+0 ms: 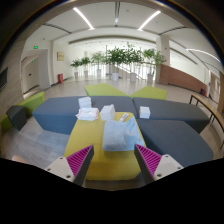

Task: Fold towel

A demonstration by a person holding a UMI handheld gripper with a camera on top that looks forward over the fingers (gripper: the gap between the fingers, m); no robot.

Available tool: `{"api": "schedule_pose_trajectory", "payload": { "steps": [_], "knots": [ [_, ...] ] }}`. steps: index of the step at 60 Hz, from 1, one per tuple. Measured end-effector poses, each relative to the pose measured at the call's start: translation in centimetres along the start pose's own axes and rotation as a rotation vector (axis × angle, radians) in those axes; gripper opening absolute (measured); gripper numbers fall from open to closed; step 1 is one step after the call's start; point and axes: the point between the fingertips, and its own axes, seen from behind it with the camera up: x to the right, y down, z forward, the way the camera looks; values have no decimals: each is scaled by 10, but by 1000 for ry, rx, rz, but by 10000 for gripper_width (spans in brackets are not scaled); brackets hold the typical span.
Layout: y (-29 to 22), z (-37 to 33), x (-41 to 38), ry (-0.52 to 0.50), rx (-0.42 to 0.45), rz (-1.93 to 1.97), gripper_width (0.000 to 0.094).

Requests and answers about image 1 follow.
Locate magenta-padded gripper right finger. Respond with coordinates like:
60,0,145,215
134,143,184,185

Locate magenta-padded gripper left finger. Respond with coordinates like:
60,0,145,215
44,144,95,187

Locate light blue towel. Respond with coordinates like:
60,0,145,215
101,116,146,153

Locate large blue-grey bench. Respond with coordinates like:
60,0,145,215
32,96,138,136

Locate small white cube box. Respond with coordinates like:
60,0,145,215
138,105,151,120

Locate white plastic-wrapped packet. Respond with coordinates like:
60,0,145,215
75,107,100,122

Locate dark grey block seat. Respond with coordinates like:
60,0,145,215
5,104,28,132

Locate white tissue box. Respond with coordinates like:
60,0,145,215
99,104,116,122

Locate lime green bench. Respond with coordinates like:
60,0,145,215
129,85,168,101
0,91,45,133
83,83,129,98

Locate wooden table with black legs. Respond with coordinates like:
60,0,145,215
189,94,224,149

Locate row of potted plants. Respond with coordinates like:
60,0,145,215
69,43,167,84

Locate ceiling light strips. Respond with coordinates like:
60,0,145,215
72,6,162,32

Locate black wall screen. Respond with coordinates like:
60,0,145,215
0,67,9,92

